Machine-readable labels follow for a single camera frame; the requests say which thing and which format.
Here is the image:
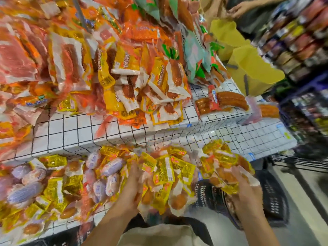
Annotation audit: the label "person's left hand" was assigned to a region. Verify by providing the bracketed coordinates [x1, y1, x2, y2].
[114, 164, 147, 216]

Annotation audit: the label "person's right hand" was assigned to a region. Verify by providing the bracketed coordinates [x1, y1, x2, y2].
[230, 169, 263, 217]

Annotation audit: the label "black shopping basket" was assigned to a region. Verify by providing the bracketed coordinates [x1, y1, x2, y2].
[192, 169, 290, 229]

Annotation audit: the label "pile of small snack packets tier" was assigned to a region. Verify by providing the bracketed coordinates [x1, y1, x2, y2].
[0, 143, 154, 239]

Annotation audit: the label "tiled white display table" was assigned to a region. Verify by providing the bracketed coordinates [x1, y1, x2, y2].
[0, 79, 298, 246]

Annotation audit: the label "long orange sausage pack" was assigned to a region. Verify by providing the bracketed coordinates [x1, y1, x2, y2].
[259, 104, 281, 119]

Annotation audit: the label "red label brown sausage pack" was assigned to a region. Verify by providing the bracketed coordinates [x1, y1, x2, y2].
[195, 91, 250, 116]

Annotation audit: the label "pink sausages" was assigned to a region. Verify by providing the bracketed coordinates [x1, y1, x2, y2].
[6, 150, 124, 204]

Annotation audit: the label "large pile of sausage packets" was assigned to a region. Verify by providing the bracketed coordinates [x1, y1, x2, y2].
[0, 0, 191, 132]

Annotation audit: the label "pile of sausage packets tier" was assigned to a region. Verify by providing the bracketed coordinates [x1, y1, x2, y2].
[131, 0, 231, 93]

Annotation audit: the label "person's right forearm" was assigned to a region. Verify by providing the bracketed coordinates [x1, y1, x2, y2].
[241, 211, 280, 246]

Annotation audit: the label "person's left forearm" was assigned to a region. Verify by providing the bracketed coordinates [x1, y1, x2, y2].
[82, 205, 138, 246]

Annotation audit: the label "black shorts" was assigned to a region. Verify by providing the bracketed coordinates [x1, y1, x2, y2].
[125, 215, 214, 246]

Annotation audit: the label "blue yellow price label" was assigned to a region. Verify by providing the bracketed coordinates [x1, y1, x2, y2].
[277, 123, 293, 142]

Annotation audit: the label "blue goods rack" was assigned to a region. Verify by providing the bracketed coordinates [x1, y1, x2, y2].
[279, 74, 328, 142]

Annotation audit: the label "yellow bin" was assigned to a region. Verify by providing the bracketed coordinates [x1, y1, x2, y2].
[210, 19, 252, 62]
[228, 46, 286, 96]

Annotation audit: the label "store shelving with packaged goods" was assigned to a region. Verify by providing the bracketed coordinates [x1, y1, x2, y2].
[256, 0, 328, 82]

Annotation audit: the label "grey metal pole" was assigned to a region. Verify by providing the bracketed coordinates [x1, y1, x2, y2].
[72, 0, 92, 31]

